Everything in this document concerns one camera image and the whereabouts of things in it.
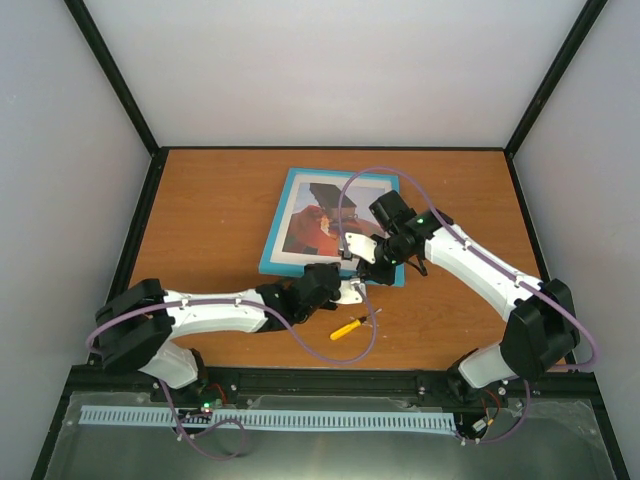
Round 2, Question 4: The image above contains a blue picture frame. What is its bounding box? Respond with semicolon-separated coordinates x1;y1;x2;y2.
259;168;399;277

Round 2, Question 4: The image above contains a yellow handled screwdriver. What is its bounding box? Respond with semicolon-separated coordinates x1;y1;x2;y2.
329;316;368;341

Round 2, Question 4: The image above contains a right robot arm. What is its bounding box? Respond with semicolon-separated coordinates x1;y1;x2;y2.
344;191;580;403

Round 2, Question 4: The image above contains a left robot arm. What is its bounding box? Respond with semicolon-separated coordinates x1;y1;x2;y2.
88;264;343;403

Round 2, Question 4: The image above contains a hot air balloon photo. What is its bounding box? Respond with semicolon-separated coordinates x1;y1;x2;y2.
279;182;387;257

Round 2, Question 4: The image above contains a small lit circuit board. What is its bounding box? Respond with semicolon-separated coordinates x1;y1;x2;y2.
196;383;227;414

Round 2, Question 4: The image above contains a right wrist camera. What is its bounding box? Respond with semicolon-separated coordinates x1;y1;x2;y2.
339;232;378;264

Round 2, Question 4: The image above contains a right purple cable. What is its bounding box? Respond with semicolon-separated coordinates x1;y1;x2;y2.
337;165;601;446

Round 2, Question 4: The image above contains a purple cable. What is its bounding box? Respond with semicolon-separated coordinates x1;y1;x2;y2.
84;279;384;461
337;165;601;446

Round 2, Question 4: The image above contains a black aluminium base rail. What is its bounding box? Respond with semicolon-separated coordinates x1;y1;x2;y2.
149;367;501;414

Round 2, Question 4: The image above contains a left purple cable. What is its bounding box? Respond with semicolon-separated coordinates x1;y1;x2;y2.
84;279;384;461

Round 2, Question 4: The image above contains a blue slotted cable duct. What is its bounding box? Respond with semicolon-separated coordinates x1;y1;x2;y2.
78;405;456;435

